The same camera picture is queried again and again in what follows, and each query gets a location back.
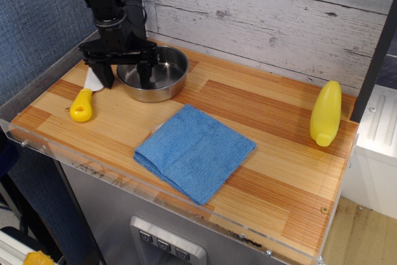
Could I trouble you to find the yellow plastic bottle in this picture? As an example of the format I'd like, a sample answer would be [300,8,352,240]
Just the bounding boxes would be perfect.
[310,81,342,147]

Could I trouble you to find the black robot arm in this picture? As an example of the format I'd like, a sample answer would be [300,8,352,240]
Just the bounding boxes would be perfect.
[78,0,158,89]

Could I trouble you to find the stainless steel pot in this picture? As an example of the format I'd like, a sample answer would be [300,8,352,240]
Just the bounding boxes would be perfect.
[117,45,190,102]

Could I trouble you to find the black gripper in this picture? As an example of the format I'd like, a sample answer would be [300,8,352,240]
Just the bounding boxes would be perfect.
[78,21,159,89]

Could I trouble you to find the black vertical post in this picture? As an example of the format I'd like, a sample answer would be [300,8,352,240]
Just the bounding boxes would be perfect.
[349,0,397,122]

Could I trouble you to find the clear acrylic table guard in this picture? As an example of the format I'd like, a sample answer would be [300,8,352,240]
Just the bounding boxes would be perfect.
[1,50,358,264]

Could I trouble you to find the blue folded cloth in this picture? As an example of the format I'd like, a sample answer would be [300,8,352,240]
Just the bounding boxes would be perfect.
[133,104,256,205]

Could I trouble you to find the yellow object bottom left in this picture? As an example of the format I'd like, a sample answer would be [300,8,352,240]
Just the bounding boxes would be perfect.
[22,251,55,265]

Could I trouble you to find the stainless steel cabinet front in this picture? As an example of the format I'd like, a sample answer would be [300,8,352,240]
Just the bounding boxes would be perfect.
[55,158,298,265]

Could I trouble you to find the yellow handled toy knife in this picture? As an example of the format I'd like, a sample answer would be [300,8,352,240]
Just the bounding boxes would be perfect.
[69,67,104,123]

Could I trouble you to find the silver button control panel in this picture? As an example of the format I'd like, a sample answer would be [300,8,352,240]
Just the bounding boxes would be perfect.
[130,216,207,264]

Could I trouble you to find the white appliance with vents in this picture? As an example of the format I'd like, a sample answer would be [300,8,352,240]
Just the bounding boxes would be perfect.
[341,85,396,218]

